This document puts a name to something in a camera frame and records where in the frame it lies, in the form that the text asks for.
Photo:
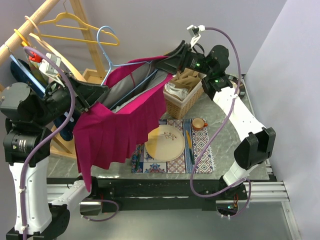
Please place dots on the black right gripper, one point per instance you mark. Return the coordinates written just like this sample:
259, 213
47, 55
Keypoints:
177, 59

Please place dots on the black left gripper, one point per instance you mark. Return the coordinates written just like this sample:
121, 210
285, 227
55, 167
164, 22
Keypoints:
87, 94

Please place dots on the brown skirt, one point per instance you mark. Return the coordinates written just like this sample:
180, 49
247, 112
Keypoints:
186, 79

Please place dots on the blue wire hanger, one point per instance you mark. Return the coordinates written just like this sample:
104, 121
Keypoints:
117, 67

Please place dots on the magenta pleated skirt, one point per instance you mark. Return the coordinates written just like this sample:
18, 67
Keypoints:
110, 131

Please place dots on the yellow plastic hanger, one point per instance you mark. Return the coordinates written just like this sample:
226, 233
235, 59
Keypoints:
83, 26

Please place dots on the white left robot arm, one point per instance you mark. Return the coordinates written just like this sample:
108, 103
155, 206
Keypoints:
27, 148

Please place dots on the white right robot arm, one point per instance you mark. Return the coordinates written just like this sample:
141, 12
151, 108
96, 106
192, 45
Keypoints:
256, 141

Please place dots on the dark denim skirt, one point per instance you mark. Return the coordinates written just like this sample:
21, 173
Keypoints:
66, 132

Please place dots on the pastel floral skirt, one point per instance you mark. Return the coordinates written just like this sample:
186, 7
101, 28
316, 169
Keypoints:
35, 70

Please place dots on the cream wooden hanger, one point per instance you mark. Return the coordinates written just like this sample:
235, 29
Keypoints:
52, 50

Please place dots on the light blue wide hanger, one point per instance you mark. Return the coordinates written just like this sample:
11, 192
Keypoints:
21, 71

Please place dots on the orange plastic hanger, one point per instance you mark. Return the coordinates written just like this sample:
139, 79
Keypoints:
24, 41

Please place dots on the wicker basket with liner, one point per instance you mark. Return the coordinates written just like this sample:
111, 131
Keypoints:
180, 100

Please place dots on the orange cup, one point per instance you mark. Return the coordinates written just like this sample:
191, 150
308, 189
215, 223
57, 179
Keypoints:
198, 124

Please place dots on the striped rim dark plate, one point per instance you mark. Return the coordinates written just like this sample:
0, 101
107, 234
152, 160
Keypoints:
241, 92

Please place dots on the yellow cream dinner plate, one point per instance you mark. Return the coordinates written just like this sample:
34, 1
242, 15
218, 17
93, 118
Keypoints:
165, 143

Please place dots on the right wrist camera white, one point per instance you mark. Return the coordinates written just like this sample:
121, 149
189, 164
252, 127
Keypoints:
195, 32

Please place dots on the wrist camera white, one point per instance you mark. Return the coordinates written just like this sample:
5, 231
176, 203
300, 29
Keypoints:
195, 32
47, 69

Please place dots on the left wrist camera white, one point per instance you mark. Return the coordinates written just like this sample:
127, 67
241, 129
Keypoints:
47, 69

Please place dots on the gold fork green handle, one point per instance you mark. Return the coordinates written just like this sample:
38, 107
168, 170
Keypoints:
138, 157

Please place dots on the gold knife green handle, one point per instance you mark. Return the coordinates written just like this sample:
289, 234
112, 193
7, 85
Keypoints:
190, 148

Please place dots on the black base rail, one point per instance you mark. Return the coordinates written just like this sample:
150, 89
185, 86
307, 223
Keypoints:
112, 195

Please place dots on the aluminium frame rail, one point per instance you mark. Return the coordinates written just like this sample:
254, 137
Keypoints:
265, 192

